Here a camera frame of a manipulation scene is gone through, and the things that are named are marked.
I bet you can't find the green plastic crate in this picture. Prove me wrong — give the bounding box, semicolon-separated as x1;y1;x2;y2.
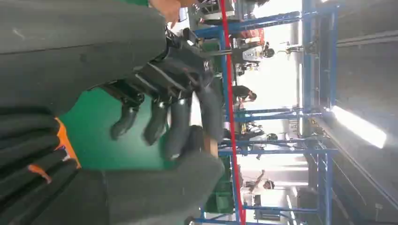
203;155;234;215

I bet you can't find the red pole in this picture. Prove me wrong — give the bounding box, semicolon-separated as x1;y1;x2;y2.
219;0;247;225

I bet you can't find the green table mat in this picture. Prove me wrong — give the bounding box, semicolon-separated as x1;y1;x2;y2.
59;0;195;172

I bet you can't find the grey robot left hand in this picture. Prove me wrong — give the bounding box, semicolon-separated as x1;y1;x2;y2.
0;0;225;225

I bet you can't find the white and black humanoid robot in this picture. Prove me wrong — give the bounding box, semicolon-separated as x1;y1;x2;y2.
231;43;276;75
223;122;279;144

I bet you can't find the blue metal frame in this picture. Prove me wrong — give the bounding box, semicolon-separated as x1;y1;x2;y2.
194;0;340;114
194;107;340;225

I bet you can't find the person's right hand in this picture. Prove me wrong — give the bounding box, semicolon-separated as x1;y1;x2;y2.
148;0;199;29

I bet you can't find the person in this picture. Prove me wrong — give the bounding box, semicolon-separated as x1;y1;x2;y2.
232;85;258;104
242;170;276;195

